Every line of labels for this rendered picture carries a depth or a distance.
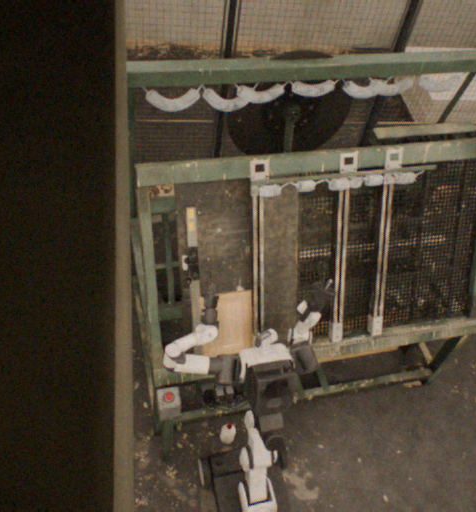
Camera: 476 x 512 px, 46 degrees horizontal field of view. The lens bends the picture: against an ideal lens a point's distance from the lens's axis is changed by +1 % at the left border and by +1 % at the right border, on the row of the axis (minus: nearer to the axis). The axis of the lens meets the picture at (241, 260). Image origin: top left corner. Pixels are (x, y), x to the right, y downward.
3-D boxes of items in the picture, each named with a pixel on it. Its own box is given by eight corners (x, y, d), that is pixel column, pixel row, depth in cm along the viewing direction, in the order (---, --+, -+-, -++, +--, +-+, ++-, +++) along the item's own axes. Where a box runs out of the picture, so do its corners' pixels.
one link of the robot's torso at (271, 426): (286, 449, 300) (287, 425, 292) (263, 454, 297) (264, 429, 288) (269, 412, 324) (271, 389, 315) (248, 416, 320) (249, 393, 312)
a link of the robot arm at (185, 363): (161, 376, 285) (205, 380, 289) (164, 361, 276) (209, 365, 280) (163, 357, 293) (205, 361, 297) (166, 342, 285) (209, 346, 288)
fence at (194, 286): (193, 358, 339) (195, 362, 335) (184, 206, 304) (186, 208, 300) (201, 357, 340) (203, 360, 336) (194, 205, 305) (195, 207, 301)
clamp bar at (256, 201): (248, 349, 346) (259, 369, 325) (245, 157, 303) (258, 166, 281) (263, 347, 349) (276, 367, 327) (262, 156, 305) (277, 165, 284)
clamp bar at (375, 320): (364, 331, 365) (383, 349, 344) (377, 147, 322) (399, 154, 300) (378, 328, 368) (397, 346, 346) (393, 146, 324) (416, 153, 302)
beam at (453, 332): (151, 377, 342) (154, 387, 332) (150, 360, 338) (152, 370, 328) (467, 326, 395) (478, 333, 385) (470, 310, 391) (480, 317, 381)
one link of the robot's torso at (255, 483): (272, 503, 355) (279, 456, 327) (242, 510, 350) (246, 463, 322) (265, 480, 367) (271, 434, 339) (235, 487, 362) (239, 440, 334)
